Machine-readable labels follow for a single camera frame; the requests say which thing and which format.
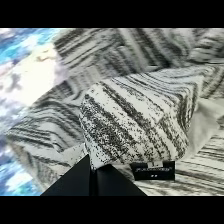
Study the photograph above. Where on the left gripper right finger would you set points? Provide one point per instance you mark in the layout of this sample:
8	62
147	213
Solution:
113	183

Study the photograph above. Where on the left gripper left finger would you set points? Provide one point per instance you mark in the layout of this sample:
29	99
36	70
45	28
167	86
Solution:
75	183

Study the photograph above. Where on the white black striped garment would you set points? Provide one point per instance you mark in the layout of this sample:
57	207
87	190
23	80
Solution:
133	110

